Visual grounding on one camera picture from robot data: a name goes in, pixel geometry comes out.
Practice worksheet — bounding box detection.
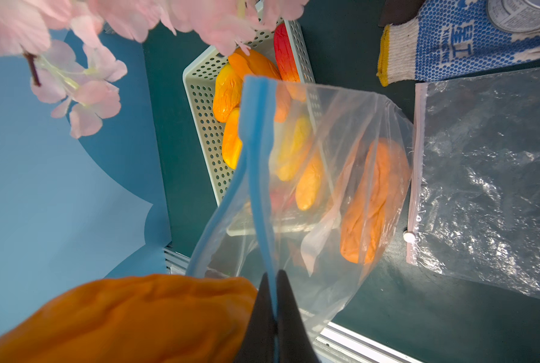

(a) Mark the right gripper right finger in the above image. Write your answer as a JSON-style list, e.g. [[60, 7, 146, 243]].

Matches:
[[276, 270, 320, 363]]

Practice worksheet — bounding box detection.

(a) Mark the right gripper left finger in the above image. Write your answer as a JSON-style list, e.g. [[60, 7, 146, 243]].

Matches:
[[234, 274, 277, 363]]

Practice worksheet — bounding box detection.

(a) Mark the clear blue-zip bag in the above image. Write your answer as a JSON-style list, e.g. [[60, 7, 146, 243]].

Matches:
[[188, 77, 413, 338]]

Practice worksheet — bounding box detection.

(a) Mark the orange yellow mango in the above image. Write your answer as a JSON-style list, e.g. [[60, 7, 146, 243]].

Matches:
[[296, 153, 324, 211]]

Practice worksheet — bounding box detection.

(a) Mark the clear pink-dotted zip bag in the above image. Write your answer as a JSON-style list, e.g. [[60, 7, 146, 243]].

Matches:
[[404, 67, 540, 299]]

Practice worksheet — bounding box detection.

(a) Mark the red mango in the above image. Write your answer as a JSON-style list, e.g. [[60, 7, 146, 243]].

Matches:
[[274, 24, 300, 83]]

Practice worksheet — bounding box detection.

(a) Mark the white perforated plastic basket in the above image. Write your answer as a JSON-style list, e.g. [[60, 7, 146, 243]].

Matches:
[[183, 19, 321, 236]]

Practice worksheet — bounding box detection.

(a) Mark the blue white work glove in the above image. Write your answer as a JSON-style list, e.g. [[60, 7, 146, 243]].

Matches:
[[377, 1, 540, 86]]

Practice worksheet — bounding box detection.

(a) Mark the pink cherry blossom tree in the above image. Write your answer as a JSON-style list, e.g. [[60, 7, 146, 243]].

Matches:
[[0, 1, 306, 139]]

